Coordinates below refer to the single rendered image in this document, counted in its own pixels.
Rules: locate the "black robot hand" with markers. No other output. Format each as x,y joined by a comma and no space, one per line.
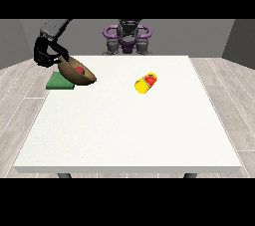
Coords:
45,52

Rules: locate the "grey robot trunk purple rings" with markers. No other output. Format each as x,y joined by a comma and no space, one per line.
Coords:
127,41

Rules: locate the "brown wooden bowl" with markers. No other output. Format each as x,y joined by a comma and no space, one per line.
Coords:
74,75

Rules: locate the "yellow cup with melon print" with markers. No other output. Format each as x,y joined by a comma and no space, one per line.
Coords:
145,83

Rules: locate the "dark table leg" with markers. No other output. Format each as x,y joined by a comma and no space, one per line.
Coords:
64,175
190,175

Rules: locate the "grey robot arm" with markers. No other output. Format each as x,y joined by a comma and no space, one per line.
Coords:
53,29

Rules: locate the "small red ball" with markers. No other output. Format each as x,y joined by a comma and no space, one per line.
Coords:
79,70

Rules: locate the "green square pad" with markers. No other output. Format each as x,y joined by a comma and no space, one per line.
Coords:
58,83

